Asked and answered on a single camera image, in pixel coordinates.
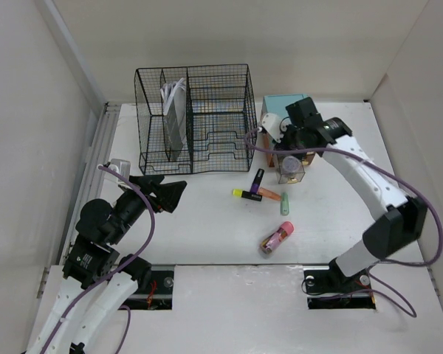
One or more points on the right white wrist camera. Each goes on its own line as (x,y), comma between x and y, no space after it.
(272,123)

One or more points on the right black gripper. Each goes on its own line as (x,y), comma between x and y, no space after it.
(289,129)

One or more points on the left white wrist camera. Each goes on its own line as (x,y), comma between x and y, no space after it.
(119,166)

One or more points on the teal drawer box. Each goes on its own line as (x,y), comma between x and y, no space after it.
(277,104)

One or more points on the aluminium rail frame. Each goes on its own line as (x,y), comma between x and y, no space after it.
(89,182)

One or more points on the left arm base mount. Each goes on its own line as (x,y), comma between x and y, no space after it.
(158,294)

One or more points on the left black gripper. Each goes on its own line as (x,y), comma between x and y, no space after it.
(167,194)

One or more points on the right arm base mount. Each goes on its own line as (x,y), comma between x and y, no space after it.
(323,294)

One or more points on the yellow highlighter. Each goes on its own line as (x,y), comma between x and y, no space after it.
(246,195)

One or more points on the orange highlighter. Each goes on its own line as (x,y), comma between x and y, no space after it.
(269,194)

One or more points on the purple highlighter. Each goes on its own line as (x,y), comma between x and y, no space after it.
(257,181)

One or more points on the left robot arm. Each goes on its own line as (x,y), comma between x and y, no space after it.
(96,279)

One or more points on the black wire mesh organizer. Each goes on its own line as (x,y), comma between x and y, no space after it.
(220,112)

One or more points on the pink capped clear tube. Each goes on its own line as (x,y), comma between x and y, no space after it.
(272,242)

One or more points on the clear jar of pins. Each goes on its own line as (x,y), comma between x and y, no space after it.
(291,164)

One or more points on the green highlighter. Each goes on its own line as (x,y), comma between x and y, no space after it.
(284,207)

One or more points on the grey booklet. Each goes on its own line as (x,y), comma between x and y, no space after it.
(174,110)

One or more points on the clear drawer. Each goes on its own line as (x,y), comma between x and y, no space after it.
(284,178)

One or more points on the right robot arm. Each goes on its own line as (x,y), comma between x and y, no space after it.
(398,217)

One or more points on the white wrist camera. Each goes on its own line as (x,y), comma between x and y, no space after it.
(119,166)
(272,123)

